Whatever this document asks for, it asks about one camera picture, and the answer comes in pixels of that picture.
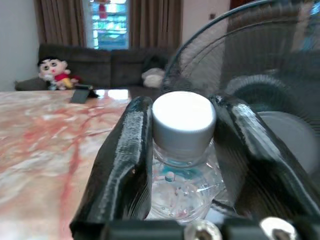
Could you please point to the brown curtain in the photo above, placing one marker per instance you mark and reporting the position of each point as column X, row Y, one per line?
column 61, row 23
column 155, row 23

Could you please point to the clear plastic bottle white cap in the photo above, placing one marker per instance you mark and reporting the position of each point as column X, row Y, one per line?
column 183, row 152

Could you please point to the window with coloured glass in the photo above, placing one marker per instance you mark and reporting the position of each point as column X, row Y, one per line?
column 110, row 23

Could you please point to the cartoon boy plush doll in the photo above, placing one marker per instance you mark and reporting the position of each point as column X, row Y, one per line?
column 55, row 73

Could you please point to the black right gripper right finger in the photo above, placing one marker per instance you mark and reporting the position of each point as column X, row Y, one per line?
column 262, row 162

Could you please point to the dark wall switch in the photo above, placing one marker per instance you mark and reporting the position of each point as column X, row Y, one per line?
column 212, row 16

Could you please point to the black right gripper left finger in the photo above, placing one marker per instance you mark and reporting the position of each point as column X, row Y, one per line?
column 122, row 160

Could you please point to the dark grey sofa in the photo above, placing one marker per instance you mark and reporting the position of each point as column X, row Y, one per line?
column 100, row 67

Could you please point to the grey electric fan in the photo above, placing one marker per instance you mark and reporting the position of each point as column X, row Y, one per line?
column 250, row 75

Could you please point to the beige cushion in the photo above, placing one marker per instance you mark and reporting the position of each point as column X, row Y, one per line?
column 153, row 77

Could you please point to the black phone stand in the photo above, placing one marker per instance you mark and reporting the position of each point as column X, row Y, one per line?
column 81, row 93

